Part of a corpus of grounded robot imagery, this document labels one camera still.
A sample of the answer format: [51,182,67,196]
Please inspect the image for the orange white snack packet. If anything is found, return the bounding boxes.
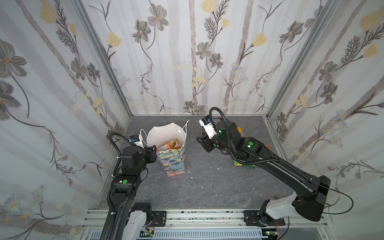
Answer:
[167,139,181,150]

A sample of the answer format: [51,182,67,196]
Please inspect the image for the white cable duct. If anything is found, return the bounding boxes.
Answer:
[151,229,268,240]

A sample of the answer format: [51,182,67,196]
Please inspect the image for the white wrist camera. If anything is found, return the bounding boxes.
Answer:
[129,134,144,148]
[199,116,217,139]

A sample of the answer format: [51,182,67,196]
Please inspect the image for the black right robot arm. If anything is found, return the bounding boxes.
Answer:
[196,107,331,227]

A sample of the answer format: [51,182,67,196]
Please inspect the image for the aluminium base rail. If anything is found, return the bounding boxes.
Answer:
[78,208,331,240]

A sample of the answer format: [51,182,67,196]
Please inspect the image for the green yellow Fox's candy packet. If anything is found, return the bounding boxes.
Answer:
[232,158,256,169]

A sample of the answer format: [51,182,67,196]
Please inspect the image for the floral white paper bag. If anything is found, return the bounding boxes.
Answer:
[140,123,188,177]

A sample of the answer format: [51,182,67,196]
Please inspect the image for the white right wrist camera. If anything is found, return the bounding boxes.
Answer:
[199,116,217,139]

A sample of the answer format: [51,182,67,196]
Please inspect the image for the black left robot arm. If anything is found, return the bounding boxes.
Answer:
[100,132,157,240]

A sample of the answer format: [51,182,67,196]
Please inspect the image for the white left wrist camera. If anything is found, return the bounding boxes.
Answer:
[129,134,144,148]

